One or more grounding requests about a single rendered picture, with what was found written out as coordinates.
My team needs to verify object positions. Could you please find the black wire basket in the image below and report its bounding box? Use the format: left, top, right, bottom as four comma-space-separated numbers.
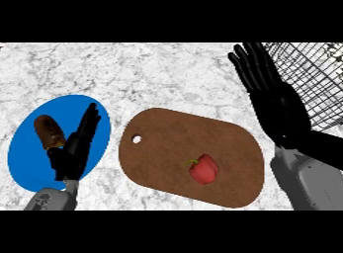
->
261, 42, 343, 132

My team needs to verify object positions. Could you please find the brown bread loaf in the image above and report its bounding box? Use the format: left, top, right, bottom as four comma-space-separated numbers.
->
33, 114, 67, 151

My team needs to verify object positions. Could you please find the blue oval placemat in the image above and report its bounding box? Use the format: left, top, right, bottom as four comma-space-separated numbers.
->
7, 94, 113, 193

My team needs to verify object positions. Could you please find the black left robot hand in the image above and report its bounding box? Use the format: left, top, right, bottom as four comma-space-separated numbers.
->
47, 102, 103, 182

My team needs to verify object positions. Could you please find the brown wooden cutting board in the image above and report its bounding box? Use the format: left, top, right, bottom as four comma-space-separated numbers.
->
118, 107, 267, 210

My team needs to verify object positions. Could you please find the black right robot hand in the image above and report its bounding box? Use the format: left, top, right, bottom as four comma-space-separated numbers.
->
227, 42, 343, 175

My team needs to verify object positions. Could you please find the red bell pepper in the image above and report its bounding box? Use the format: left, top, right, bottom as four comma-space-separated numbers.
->
184, 153, 221, 186

